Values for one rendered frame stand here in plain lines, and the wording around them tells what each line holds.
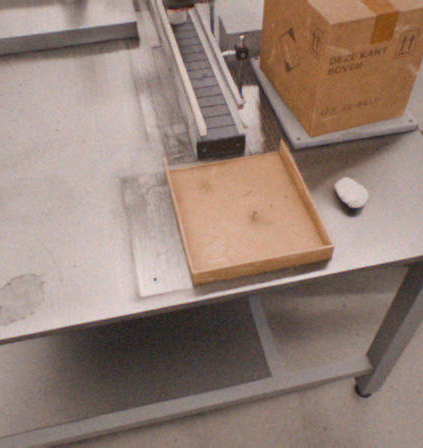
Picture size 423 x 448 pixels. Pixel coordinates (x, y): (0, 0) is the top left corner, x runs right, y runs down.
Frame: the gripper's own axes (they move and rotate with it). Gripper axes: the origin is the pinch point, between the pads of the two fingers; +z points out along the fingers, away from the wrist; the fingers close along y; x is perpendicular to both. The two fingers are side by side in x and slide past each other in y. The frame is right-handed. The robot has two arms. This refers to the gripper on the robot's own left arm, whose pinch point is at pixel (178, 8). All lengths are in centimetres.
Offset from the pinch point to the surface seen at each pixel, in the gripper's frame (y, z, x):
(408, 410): -52, 18, 126
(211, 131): 2.1, -24.1, 39.0
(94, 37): 23.1, 11.7, 0.3
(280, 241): -4, -39, 64
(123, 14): 13.9, 11.8, -5.4
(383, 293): -64, 43, 94
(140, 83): 13.6, -1.7, 19.4
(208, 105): 0.5, -18.4, 31.8
